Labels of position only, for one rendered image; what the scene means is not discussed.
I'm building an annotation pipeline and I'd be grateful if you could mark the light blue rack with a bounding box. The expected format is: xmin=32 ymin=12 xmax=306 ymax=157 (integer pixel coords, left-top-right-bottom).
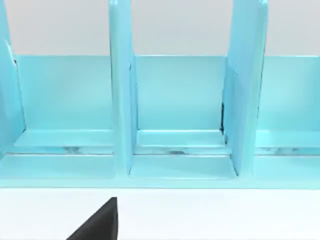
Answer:
xmin=0 ymin=0 xmax=320 ymax=189

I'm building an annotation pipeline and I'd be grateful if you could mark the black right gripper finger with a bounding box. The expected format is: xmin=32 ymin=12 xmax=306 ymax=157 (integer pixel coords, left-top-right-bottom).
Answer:
xmin=65 ymin=196 xmax=119 ymax=240

